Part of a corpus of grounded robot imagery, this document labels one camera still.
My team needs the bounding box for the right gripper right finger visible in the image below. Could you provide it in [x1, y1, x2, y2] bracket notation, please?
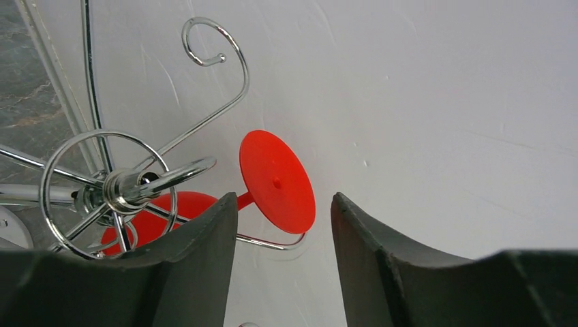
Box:
[331, 193, 577, 326]

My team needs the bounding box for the chrome wine glass rack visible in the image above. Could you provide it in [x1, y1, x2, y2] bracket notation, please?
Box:
[0, 0, 308, 260]

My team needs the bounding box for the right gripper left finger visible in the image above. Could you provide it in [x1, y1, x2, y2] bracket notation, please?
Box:
[1, 192, 238, 326]

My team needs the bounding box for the red wine glass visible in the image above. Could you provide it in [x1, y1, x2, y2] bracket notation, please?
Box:
[101, 129, 316, 255]

